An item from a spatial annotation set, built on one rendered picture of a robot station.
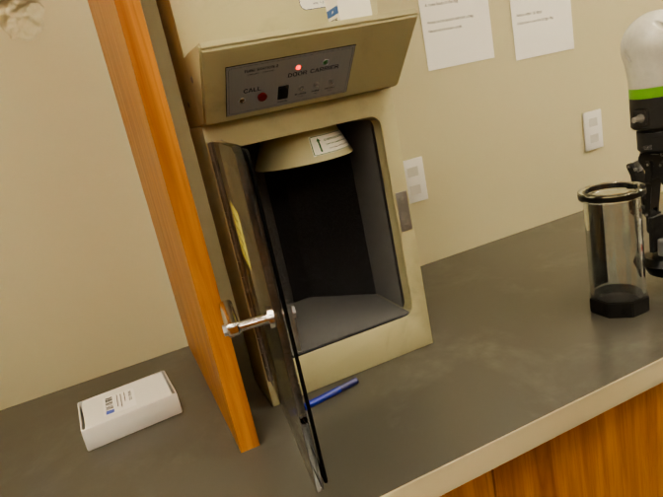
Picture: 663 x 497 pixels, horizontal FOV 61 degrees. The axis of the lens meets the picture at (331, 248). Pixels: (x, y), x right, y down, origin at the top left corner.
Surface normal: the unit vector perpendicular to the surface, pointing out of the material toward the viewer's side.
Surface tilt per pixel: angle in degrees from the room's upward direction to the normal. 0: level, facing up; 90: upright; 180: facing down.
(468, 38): 90
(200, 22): 90
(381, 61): 135
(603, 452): 90
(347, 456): 0
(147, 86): 90
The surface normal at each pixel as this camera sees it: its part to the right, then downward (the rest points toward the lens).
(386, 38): 0.41, 0.79
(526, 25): 0.39, 0.17
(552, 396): -0.20, -0.94
